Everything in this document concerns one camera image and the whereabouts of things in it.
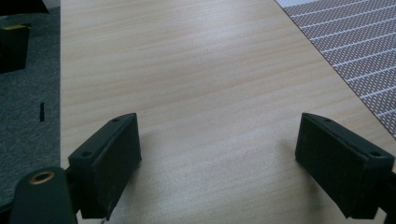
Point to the small black floor mark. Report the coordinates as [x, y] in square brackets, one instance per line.
[42, 112]

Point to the black stand base yellow tape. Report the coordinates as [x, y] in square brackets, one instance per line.
[12, 49]

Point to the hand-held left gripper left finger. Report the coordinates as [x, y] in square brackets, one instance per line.
[106, 168]

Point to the grey striped placemat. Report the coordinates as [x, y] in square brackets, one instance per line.
[358, 40]

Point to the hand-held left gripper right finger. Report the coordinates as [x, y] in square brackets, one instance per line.
[339, 168]

